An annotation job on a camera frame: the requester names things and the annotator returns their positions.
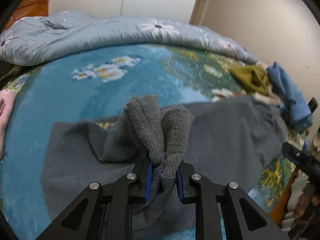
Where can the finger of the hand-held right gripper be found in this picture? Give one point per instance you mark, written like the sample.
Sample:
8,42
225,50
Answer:
297,155

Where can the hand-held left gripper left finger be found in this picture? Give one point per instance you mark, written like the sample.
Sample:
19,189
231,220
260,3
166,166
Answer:
148,180

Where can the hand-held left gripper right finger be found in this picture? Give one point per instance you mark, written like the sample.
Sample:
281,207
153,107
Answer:
179,185

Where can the grey knit sweater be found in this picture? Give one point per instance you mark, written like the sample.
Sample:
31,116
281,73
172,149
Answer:
225,135

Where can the person's right hand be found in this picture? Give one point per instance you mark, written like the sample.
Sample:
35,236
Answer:
306,200

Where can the black rectangular object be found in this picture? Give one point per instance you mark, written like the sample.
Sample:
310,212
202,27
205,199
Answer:
313,106

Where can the blue garment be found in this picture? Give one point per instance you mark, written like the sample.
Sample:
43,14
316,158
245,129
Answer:
290,95

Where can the white fuzzy garment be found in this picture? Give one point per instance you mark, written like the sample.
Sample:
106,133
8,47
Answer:
265,98

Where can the olive knit sweater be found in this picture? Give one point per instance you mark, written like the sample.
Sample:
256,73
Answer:
252,80

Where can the green floral blanket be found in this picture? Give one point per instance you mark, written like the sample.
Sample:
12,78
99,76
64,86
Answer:
75,92

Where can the light blue daisy quilt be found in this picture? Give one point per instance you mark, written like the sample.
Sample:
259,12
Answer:
100,32

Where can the pink fleece garment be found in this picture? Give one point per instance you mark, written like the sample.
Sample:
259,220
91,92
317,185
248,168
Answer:
6,110

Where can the cream door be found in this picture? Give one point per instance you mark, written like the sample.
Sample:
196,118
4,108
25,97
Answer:
200,5

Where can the white wardrobe with black stripe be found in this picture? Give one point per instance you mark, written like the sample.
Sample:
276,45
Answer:
150,0

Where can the wooden headboard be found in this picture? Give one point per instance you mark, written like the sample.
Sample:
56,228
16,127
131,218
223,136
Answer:
32,7

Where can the wooden bed frame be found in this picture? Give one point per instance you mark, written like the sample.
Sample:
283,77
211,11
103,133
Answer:
282,200

